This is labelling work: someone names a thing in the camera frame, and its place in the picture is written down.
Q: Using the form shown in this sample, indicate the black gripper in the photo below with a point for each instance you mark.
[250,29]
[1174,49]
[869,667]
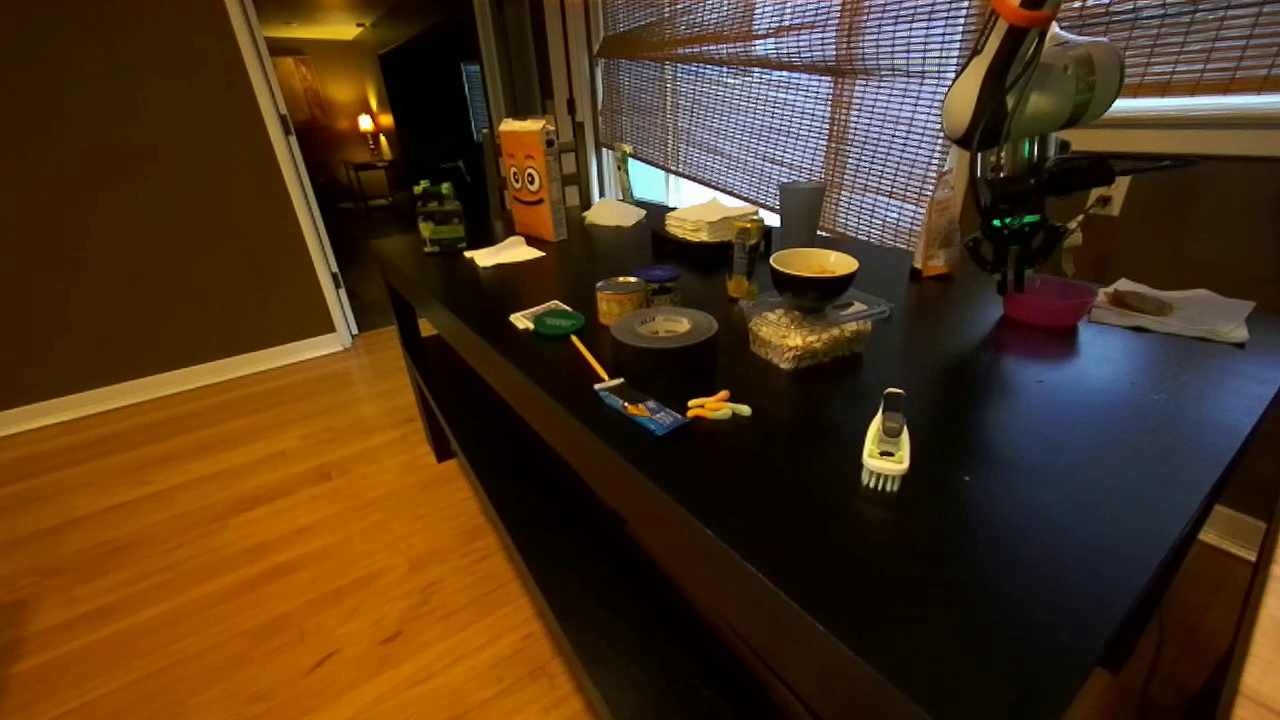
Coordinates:
[1013,191]

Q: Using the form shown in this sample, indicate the pink plastic bowl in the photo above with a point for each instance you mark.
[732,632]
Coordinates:
[1050,302]

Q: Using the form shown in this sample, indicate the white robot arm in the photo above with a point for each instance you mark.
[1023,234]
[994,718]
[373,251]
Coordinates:
[1073,95]

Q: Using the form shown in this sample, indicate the bowl of nuts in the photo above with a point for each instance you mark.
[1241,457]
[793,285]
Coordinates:
[815,272]

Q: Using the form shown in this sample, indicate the white paper towel with cookie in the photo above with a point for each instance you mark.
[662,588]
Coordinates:
[1194,313]

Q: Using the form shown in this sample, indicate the clear drinking glass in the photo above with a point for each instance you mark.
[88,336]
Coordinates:
[797,212]

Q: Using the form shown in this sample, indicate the clear plastic food container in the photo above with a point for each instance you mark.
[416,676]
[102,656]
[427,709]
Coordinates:
[804,336]

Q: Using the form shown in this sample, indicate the dark glass bottle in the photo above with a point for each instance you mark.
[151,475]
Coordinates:
[740,262]

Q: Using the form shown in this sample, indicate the bamboo window blind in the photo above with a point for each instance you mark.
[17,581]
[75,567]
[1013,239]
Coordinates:
[753,95]

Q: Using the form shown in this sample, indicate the small jar purple lid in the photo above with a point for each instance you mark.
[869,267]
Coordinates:
[662,277]

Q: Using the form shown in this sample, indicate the grey round lid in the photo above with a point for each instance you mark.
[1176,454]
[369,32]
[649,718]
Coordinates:
[667,330]

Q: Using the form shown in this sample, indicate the blue toothbrush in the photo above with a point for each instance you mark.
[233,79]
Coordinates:
[613,391]

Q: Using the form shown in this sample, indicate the orange face carton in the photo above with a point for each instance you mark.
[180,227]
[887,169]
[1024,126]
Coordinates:
[531,179]

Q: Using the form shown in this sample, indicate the white folded napkin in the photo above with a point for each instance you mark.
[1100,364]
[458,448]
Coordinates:
[510,251]

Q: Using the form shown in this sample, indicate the green black toy figure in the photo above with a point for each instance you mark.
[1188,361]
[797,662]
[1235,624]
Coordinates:
[436,212]

